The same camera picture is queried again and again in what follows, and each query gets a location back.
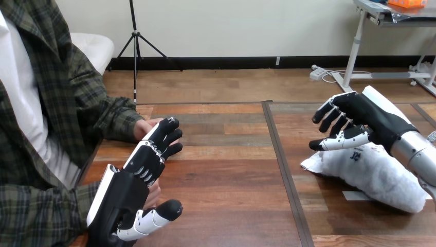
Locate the rolled white towel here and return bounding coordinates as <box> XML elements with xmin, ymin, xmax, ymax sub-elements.
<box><xmin>300</xmin><ymin>141</ymin><xmax>428</xmax><ymax>215</ymax></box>

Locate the orange thing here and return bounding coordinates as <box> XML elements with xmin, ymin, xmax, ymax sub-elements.
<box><xmin>387</xmin><ymin>0</ymin><xmax>428</xmax><ymax>10</ymax></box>

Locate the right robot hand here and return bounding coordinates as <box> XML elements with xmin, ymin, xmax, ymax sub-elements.
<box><xmin>308</xmin><ymin>85</ymin><xmax>420</xmax><ymax>155</ymax></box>

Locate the person's body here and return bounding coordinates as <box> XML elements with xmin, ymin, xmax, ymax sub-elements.
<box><xmin>0</xmin><ymin>0</ymin><xmax>115</xmax><ymax>192</ymax></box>

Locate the white desk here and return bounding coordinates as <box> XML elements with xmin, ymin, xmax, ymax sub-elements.
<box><xmin>332</xmin><ymin>0</ymin><xmax>436</xmax><ymax>98</ymax></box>

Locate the person's hand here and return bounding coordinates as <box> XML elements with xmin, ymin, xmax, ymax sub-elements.
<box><xmin>133</xmin><ymin>117</ymin><xmax>165</xmax><ymax>142</ymax></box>
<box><xmin>144</xmin><ymin>180</ymin><xmax>163</xmax><ymax>210</ymax></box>

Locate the white power strip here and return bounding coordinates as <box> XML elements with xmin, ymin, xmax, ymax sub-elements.
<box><xmin>308</xmin><ymin>66</ymin><xmax>326</xmax><ymax>81</ymax></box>

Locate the person's forearm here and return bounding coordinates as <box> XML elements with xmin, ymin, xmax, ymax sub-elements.
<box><xmin>0</xmin><ymin>181</ymin><xmax>103</xmax><ymax>247</ymax></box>
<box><xmin>73</xmin><ymin>90</ymin><xmax>146</xmax><ymax>144</ymax></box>

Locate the black tripod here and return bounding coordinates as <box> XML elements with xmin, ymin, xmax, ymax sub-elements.
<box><xmin>108</xmin><ymin>0</ymin><xmax>184</xmax><ymax>105</ymax></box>

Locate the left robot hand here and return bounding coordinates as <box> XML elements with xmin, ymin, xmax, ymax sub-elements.
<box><xmin>85</xmin><ymin>117</ymin><xmax>184</xmax><ymax>247</ymax></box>

